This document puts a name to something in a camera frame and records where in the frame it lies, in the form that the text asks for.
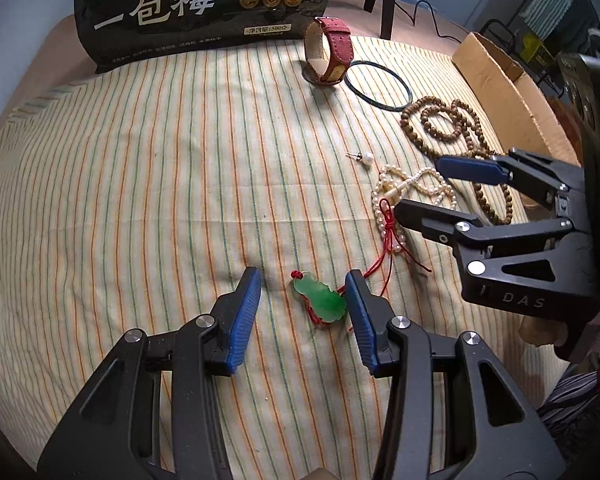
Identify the brown wooden bead necklace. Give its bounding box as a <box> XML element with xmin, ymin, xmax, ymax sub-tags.
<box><xmin>401</xmin><ymin>97</ymin><xmax>516</xmax><ymax>226</ymax></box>

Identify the green jade pendant red cord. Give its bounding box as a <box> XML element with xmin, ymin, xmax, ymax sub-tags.
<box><xmin>290</xmin><ymin>200</ymin><xmax>433</xmax><ymax>332</ymax></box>

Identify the red strap wristwatch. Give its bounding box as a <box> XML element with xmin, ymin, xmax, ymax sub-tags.
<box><xmin>302</xmin><ymin>16</ymin><xmax>355</xmax><ymax>86</ymax></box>

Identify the striped table cloth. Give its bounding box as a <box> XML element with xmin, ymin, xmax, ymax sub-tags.
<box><xmin>0</xmin><ymin>35</ymin><xmax>581</xmax><ymax>480</ymax></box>

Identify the person's striped clothing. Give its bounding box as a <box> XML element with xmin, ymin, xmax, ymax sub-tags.
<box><xmin>536</xmin><ymin>360</ymin><xmax>600</xmax><ymax>438</ymax></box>

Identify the cardboard box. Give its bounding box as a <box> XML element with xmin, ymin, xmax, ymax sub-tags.
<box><xmin>451</xmin><ymin>31</ymin><xmax>581</xmax><ymax>166</ymax></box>

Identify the dark green bangle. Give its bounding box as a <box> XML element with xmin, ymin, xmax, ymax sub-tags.
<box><xmin>344</xmin><ymin>61</ymin><xmax>412</xmax><ymax>110</ymax></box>

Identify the black cable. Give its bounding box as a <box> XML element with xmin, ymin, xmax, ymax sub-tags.
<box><xmin>392</xmin><ymin>0</ymin><xmax>468</xmax><ymax>41</ymax></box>

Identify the white pearl necklace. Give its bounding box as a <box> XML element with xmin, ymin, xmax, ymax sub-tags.
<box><xmin>372</xmin><ymin>165</ymin><xmax>458</xmax><ymax>247</ymax></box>

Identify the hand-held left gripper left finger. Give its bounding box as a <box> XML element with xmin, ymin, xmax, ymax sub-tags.
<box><xmin>37</xmin><ymin>266</ymin><xmax>263</xmax><ymax>480</ymax></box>

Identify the black snack bag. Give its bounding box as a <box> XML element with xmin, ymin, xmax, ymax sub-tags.
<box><xmin>74</xmin><ymin>0</ymin><xmax>356</xmax><ymax>75</ymax></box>

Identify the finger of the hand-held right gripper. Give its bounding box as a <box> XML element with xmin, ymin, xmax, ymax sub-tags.
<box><xmin>437</xmin><ymin>148</ymin><xmax>587</xmax><ymax>212</ymax></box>
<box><xmin>394</xmin><ymin>198</ymin><xmax>597</xmax><ymax>319</ymax></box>

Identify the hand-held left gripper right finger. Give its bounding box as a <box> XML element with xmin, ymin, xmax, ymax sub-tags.
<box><xmin>344</xmin><ymin>269</ymin><xmax>566</xmax><ymax>480</ymax></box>

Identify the black wire basket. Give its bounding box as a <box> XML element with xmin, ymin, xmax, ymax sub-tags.
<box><xmin>479</xmin><ymin>19</ymin><xmax>561</xmax><ymax>88</ymax></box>

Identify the person's right hand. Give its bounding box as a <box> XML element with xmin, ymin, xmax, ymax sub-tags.
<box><xmin>519</xmin><ymin>315</ymin><xmax>576</xmax><ymax>348</ymax></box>

